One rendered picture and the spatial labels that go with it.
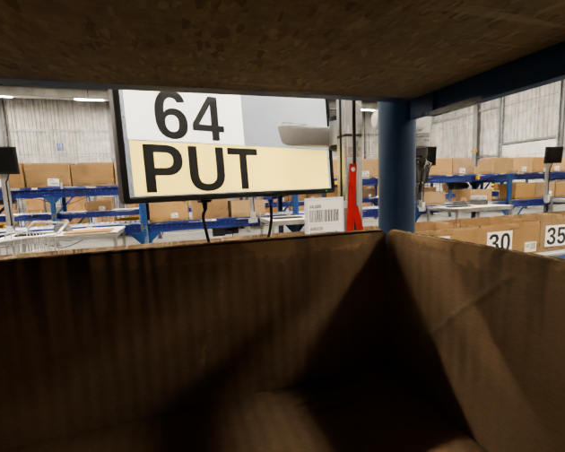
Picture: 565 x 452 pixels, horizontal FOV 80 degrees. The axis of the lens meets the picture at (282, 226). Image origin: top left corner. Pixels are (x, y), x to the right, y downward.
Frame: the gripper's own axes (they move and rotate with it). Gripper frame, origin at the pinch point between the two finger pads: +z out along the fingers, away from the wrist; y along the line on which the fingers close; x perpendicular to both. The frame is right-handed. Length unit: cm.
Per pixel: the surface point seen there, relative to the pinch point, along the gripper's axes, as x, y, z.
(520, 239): 49, 23, 26
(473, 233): 20.3, 15.5, 20.3
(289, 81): -127, 84, -16
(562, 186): 824, -215, 47
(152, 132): -124, 39, -19
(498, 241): 34.5, 19.6, 25.7
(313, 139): -89, 37, -19
